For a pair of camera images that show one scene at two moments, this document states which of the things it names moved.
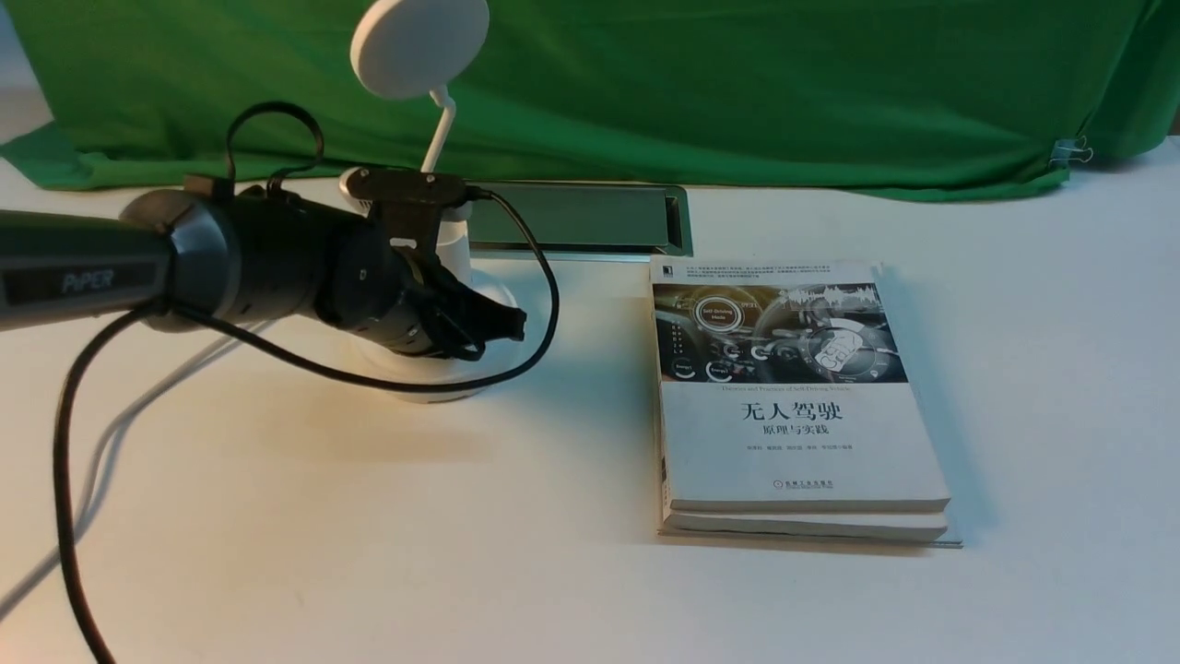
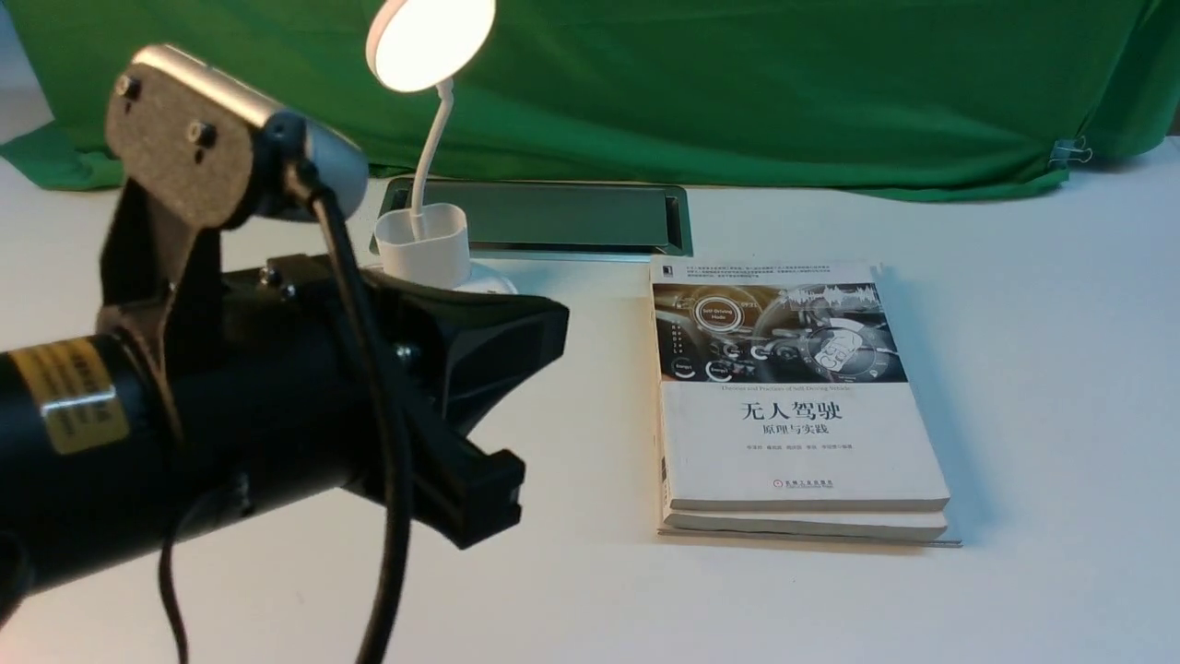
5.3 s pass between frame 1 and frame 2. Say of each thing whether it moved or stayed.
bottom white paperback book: stayed
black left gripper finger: moved
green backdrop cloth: stayed
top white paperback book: stayed
